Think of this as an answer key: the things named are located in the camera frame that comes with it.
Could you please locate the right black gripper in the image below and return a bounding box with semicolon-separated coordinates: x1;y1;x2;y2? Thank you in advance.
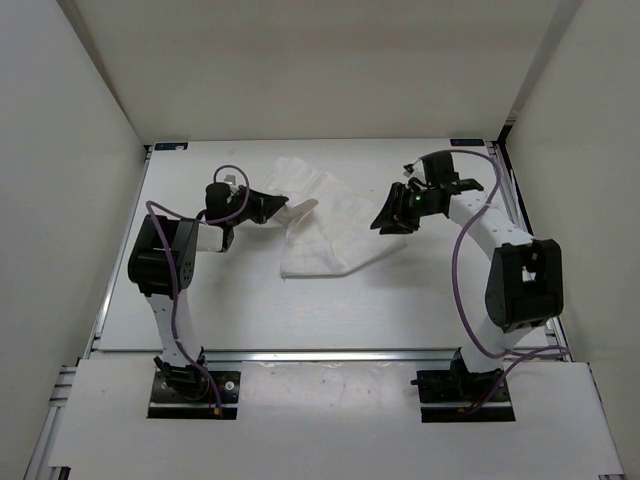
369;182;439;236

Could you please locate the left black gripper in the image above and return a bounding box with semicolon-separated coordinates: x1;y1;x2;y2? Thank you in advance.
225;185;287;227

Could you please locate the white skirt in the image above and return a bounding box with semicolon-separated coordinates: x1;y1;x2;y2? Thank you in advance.
263;157;407;278

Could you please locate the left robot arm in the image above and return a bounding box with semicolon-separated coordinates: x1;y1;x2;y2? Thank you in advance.
127;182;289;401

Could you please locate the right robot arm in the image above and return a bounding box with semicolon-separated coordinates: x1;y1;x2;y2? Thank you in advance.
370;148;564;400

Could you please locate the right blue table label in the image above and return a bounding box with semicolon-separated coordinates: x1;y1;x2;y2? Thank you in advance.
450;138;485;148

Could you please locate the blue table label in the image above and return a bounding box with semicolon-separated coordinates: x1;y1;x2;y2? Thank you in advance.
450;138;485;148
153;142;189;151

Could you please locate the left blue table label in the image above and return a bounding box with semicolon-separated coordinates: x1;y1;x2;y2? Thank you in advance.
153;142;189;151

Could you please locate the front white cover board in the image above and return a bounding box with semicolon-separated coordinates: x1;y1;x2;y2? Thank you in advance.
50;359;623;479

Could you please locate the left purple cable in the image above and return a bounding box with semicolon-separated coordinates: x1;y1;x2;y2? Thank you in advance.
145;164;251;416

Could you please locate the purple cable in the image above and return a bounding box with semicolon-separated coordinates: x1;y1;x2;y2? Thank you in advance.
145;164;251;416
417;149;571;396

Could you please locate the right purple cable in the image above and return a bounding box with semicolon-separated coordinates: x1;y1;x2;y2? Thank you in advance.
417;149;571;396

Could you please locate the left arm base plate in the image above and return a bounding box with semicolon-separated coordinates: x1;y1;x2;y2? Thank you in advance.
147;356;241;420

